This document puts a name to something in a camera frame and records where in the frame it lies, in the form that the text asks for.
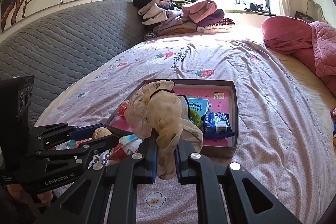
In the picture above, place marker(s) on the grey quilted headboard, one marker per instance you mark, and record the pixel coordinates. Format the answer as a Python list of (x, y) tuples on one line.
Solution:
[(65, 43)]

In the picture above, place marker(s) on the cream dotted scrunchie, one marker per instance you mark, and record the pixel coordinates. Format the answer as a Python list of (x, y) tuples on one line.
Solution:
[(162, 113)]

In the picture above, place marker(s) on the dark bag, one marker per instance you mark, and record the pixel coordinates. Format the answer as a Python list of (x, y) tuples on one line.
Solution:
[(303, 16)]

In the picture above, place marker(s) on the white metal rack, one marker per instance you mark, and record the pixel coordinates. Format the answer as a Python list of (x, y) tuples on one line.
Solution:
[(316, 5)]

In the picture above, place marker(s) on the beige mattress sheet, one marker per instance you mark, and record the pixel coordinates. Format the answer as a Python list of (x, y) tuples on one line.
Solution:
[(302, 82)]

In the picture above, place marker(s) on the red pillow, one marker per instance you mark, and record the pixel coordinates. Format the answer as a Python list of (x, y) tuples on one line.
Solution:
[(286, 35)]

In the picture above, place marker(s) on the walnut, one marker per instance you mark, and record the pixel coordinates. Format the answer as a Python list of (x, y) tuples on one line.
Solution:
[(101, 132)]

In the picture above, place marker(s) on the pile of folded clothes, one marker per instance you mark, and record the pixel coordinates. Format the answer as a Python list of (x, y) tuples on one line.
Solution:
[(178, 16)]

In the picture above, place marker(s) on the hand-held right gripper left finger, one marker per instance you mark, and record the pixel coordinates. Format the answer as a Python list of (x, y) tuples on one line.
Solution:
[(153, 161)]

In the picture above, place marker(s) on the grey cardboard box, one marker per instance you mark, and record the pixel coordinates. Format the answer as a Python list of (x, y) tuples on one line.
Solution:
[(218, 151)]

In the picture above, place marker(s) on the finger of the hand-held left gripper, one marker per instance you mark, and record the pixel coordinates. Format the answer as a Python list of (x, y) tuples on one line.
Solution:
[(102, 141), (89, 128)]

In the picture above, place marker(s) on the red snack packet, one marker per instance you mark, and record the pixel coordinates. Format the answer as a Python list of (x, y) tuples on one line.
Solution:
[(122, 109), (126, 146)]

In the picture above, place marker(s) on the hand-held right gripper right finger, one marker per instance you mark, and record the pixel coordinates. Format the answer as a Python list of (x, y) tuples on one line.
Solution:
[(180, 163)]

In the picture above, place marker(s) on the person's left hand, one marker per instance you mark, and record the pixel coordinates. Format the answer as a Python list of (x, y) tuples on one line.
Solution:
[(29, 195)]

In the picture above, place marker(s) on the dark crumpled cloth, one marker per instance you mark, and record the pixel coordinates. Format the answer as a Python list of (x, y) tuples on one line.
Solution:
[(256, 7)]

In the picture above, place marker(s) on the blue snack packet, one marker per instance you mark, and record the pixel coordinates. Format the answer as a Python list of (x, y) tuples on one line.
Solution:
[(218, 124)]

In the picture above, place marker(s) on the red quilt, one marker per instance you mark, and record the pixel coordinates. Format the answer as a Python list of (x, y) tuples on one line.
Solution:
[(324, 53)]

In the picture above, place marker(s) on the pink and blue book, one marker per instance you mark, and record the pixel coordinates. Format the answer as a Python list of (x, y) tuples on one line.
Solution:
[(220, 103)]

